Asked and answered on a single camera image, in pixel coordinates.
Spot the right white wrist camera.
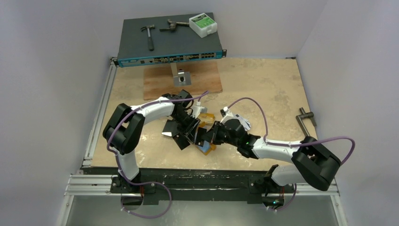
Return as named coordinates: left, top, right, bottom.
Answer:
left=220, top=106, right=235, bottom=124

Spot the purple cable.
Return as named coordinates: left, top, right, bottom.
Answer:
left=224, top=97, right=356, bottom=213
left=106, top=90, right=210, bottom=219

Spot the metal post bracket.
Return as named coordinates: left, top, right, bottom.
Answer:
left=170, top=63, right=192, bottom=87

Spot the single black card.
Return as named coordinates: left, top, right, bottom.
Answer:
left=173, top=134, right=190, bottom=150

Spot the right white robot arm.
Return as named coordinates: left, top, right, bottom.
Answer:
left=198, top=119, right=343, bottom=192

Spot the orange leather card holder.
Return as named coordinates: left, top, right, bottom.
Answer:
left=195, top=141, right=216, bottom=155

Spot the white green electrical box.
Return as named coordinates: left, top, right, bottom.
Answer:
left=189, top=13, right=217, bottom=38

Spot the claw hammer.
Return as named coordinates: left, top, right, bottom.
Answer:
left=140, top=24, right=155, bottom=51

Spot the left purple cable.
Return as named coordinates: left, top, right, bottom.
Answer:
left=106, top=90, right=210, bottom=219

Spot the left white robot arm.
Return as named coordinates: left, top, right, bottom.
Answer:
left=103, top=90, right=200, bottom=193

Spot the aluminium frame rail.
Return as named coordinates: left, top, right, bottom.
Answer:
left=64, top=61, right=340, bottom=197

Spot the wooden board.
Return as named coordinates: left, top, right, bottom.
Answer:
left=144, top=60, right=223, bottom=100

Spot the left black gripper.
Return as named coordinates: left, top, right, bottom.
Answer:
left=171, top=111, right=200, bottom=143

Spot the rusty pliers tool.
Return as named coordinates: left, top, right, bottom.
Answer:
left=159, top=19, right=190, bottom=32

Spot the grey metal crank handle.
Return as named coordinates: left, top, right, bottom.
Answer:
left=295, top=107, right=317, bottom=138

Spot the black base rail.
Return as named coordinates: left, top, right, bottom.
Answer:
left=82, top=167, right=294, bottom=206

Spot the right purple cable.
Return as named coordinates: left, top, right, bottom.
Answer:
left=224, top=97, right=356, bottom=213

